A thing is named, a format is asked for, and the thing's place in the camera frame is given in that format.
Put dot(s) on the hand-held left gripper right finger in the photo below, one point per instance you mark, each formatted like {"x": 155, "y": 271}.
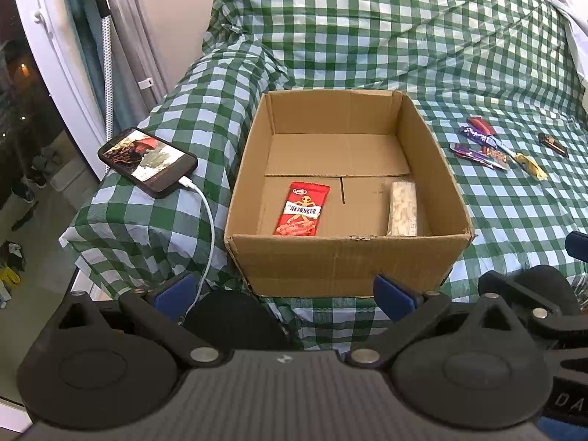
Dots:
{"x": 395, "y": 294}

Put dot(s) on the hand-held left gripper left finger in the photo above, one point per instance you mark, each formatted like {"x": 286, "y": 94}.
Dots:
{"x": 177, "y": 296}

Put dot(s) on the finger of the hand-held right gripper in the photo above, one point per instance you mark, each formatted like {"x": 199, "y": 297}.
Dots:
{"x": 558, "y": 325}
{"x": 576, "y": 246}

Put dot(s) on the brown cardboard box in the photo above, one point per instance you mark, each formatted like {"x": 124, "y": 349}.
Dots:
{"x": 340, "y": 262}

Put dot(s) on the yellow snack packet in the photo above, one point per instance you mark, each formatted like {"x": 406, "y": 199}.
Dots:
{"x": 533, "y": 167}

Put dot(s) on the dark brown snack packet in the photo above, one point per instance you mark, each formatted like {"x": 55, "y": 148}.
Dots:
{"x": 553, "y": 144}

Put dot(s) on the purple packet with white end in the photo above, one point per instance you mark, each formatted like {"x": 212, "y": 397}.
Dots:
{"x": 466, "y": 152}

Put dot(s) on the black round cushion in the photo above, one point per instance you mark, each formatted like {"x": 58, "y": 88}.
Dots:
{"x": 239, "y": 317}

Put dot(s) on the beige rice cracker bar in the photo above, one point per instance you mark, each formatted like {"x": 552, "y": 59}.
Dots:
{"x": 402, "y": 206}

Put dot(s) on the small orange snack packet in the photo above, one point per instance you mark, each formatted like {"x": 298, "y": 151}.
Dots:
{"x": 496, "y": 156}

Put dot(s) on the blue white stick packet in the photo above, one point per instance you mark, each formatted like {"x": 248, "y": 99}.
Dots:
{"x": 505, "y": 147}

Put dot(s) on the red spicy snack packet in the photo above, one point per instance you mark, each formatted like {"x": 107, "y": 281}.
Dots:
{"x": 301, "y": 211}

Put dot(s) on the black smartphone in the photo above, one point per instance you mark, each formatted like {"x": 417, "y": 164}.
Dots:
{"x": 147, "y": 158}

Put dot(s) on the purple candy packet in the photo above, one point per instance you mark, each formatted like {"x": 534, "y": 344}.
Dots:
{"x": 475, "y": 135}

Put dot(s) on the small red snack packet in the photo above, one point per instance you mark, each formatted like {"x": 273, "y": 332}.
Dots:
{"x": 482, "y": 125}

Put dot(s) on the white waste bin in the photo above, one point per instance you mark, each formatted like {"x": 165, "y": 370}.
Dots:
{"x": 69, "y": 179}

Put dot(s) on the yellow black item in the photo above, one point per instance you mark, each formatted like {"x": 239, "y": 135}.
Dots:
{"x": 10, "y": 266}

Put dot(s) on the black shoe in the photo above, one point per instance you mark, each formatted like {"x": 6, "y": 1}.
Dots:
{"x": 36, "y": 180}

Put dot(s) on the grey slippers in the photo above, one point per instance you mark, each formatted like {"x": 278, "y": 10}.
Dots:
{"x": 46, "y": 158}

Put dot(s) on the white plastic clip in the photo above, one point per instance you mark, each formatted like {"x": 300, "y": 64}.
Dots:
{"x": 147, "y": 82}

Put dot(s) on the green white checked cloth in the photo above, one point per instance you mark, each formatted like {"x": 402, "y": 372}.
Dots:
{"x": 367, "y": 32}

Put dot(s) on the teal curtain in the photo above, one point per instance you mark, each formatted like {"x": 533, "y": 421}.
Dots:
{"x": 87, "y": 46}

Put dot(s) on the grey curtain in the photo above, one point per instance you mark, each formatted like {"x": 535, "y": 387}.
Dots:
{"x": 138, "y": 32}

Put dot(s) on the white window frame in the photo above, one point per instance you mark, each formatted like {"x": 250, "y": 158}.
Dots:
{"x": 59, "y": 55}

